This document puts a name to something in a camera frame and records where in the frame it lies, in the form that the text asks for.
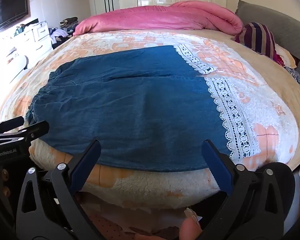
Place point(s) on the blue pants with lace trim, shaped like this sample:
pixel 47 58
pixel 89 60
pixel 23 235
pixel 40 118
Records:
pixel 140 110

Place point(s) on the pink comforter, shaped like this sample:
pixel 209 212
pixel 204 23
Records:
pixel 160 17

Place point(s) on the pink dotted clothing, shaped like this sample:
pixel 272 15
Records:
pixel 115 226

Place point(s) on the pile of clothes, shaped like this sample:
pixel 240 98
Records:
pixel 65 28

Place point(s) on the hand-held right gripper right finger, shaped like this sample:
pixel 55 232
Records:
pixel 216 166

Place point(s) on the white dresser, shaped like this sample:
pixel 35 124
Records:
pixel 38 36

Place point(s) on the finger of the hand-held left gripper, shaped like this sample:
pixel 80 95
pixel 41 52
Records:
pixel 7 126
pixel 27 133

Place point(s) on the orange and white printed blanket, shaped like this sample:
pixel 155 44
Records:
pixel 265 120

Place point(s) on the person's right hand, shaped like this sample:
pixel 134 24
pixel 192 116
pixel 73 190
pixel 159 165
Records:
pixel 190 227

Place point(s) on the grey headboard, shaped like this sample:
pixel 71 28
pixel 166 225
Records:
pixel 277 22

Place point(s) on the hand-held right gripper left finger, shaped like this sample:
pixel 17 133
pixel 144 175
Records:
pixel 86 161

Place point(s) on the black wall television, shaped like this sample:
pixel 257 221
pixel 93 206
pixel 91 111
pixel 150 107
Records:
pixel 8 11

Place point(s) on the striped pillow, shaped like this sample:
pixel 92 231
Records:
pixel 258 40

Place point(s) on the yellow patterned pillow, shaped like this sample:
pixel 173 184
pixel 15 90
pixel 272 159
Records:
pixel 286 55

